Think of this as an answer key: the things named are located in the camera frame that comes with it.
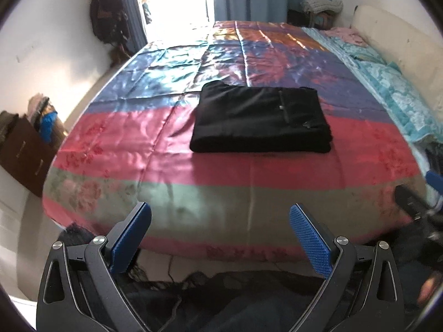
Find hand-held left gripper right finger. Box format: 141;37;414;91
289;204;405;332

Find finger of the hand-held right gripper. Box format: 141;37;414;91
395;184;429;220
426;170;443;196

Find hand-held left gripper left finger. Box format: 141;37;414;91
36;202;153;332

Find black pants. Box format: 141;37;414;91
190;81;333;154

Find person's right hand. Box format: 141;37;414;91
417;273;439;307

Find multicoloured satin quilt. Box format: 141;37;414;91
42;21;428;261

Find turquoise floral blanket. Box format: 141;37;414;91
346;53;443;142

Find person's dark clothing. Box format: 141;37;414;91
57;225;431;332

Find brown wooden dresser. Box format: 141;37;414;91
0;111;66;198

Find pile of clothes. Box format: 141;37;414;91
28;93;59;144

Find cream padded headboard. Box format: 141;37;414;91
351;5;443;111

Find pink cloth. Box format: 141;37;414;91
320;27;367;47

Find teal patterned blanket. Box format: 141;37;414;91
301;27;381;68

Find dark chair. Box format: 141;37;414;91
287;9;333;28

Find grey knitted cloth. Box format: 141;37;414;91
300;0;343;14

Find dark hanging bag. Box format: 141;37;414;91
90;0;130;47

